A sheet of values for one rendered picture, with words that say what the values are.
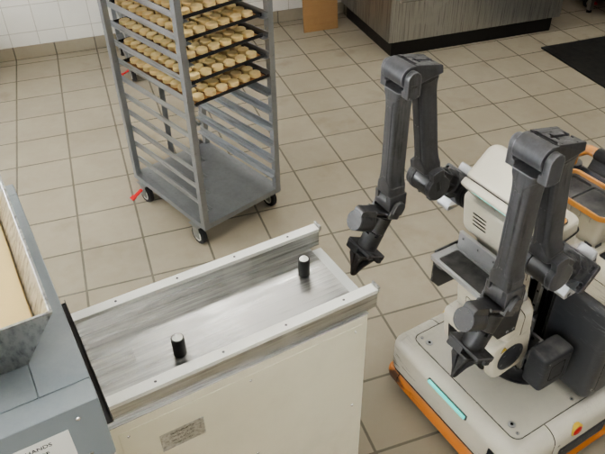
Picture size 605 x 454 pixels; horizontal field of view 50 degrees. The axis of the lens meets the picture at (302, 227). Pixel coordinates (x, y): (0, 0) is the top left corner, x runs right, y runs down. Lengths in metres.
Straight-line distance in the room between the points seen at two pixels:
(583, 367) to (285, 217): 1.72
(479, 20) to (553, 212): 3.95
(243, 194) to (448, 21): 2.51
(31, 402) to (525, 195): 0.99
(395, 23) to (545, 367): 3.36
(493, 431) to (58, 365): 1.43
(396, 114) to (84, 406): 0.98
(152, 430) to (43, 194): 2.43
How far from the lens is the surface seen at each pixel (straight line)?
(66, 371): 1.20
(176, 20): 2.62
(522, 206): 1.39
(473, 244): 1.90
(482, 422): 2.23
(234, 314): 1.69
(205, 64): 2.90
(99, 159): 4.03
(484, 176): 1.74
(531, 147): 1.33
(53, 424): 1.16
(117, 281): 3.13
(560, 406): 2.33
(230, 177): 3.42
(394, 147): 1.68
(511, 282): 1.52
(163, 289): 1.71
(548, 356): 2.12
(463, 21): 5.27
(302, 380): 1.72
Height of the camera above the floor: 2.05
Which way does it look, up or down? 39 degrees down
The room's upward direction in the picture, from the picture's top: 1 degrees counter-clockwise
